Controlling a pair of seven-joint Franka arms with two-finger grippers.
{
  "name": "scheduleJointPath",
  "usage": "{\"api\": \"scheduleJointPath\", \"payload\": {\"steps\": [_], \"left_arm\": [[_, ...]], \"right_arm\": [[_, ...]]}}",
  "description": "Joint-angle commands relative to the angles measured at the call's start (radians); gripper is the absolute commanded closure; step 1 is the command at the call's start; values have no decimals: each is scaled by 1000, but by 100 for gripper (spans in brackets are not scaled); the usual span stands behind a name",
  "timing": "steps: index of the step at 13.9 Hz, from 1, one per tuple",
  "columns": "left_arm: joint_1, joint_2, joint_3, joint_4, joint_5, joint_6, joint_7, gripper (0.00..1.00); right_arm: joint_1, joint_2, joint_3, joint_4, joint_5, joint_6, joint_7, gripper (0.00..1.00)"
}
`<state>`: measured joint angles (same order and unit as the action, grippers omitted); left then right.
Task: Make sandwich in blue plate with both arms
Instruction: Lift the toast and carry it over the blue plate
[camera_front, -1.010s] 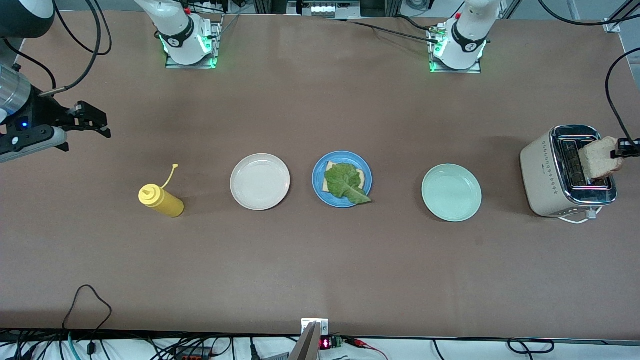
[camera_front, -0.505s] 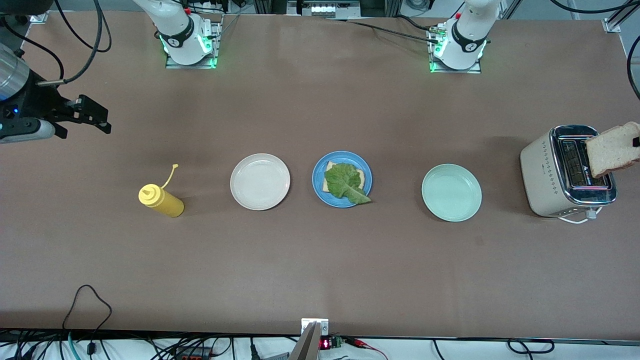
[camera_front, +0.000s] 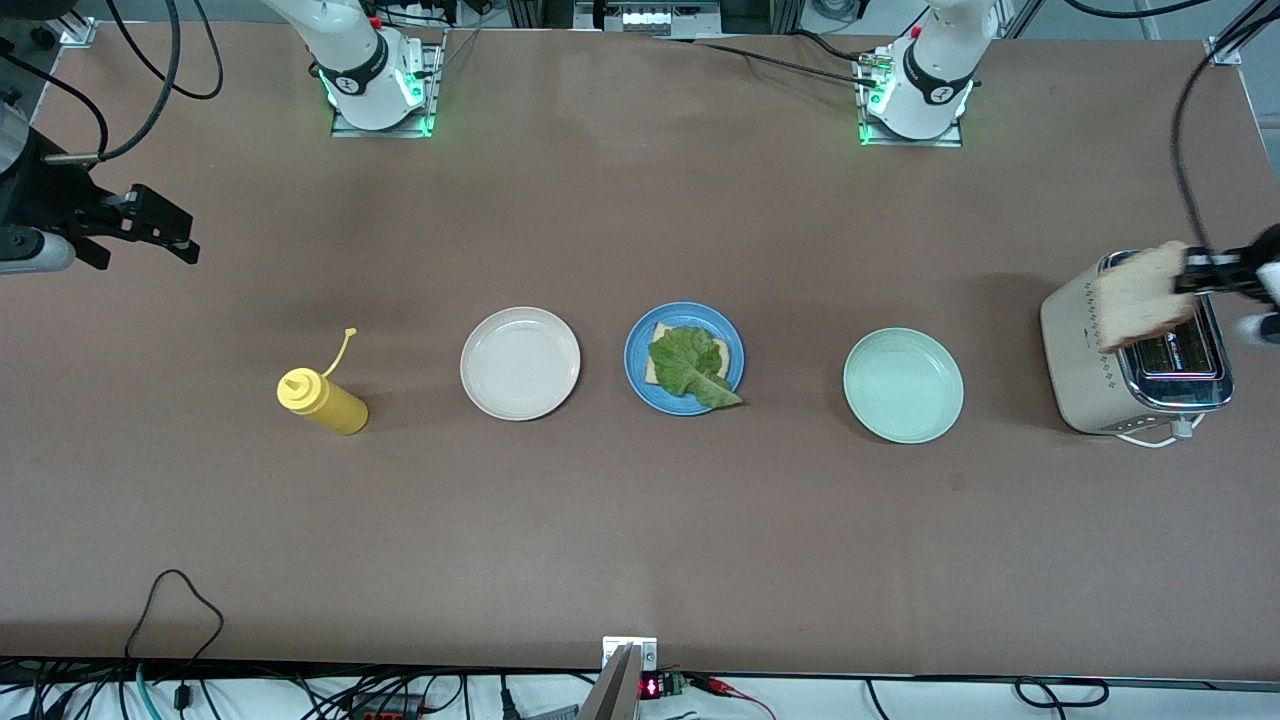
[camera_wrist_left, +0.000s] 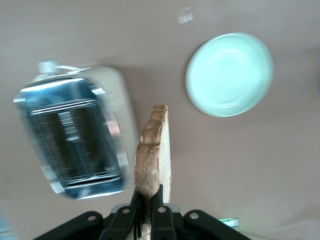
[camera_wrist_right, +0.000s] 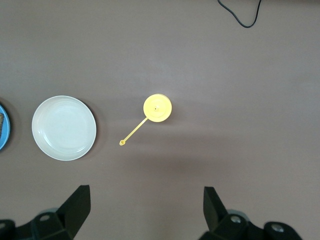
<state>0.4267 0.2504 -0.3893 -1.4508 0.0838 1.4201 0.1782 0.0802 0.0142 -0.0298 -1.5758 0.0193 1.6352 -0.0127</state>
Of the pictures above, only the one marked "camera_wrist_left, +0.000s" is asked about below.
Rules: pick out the brown crusted toast slice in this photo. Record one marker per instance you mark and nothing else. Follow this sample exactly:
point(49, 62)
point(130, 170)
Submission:
point(152, 155)

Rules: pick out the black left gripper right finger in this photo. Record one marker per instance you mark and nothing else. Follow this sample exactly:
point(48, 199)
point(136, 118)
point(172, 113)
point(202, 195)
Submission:
point(162, 225)

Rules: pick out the brown tape patch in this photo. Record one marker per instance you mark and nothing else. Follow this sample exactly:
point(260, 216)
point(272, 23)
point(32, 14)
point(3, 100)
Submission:
point(186, 15)

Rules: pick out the beige chrome two-slot toaster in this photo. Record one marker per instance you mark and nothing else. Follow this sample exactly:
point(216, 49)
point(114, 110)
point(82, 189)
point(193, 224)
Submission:
point(70, 135)

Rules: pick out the mint green round plate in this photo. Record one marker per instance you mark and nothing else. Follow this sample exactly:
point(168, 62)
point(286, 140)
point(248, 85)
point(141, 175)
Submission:
point(228, 75)

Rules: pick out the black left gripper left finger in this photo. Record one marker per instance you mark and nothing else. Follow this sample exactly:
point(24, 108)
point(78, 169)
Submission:
point(117, 225)

